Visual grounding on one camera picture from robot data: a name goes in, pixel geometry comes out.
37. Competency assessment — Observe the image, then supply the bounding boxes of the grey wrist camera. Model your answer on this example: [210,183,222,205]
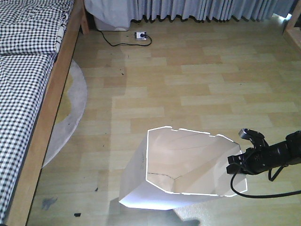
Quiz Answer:
[238,128,264,141]

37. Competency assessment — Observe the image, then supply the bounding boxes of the black power cord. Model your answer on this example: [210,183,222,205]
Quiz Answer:
[98,30,152,47]

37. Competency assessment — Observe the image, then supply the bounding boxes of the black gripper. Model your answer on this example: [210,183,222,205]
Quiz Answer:
[226,136,281,175]

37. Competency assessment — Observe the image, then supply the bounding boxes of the black white checkered bedding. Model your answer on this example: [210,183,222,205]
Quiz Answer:
[0,0,74,222]

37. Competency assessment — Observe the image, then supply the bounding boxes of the silver floor power socket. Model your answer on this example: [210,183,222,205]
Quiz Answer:
[135,31,147,40]

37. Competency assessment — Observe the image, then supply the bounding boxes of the wooden bed frame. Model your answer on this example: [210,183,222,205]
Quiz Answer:
[0,0,88,226]

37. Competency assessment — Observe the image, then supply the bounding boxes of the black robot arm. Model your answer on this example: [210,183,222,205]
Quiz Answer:
[226,129,301,175]

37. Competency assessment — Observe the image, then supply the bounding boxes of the white pleated curtain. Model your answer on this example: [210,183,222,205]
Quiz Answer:
[85,0,295,31]

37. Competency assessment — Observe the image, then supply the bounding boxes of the grey round rug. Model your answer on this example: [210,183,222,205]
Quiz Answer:
[42,60,87,167]

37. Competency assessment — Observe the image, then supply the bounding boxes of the white trash bin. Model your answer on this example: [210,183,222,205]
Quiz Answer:
[119,126,247,210]

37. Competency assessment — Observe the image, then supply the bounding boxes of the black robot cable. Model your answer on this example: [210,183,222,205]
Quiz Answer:
[230,164,301,199]

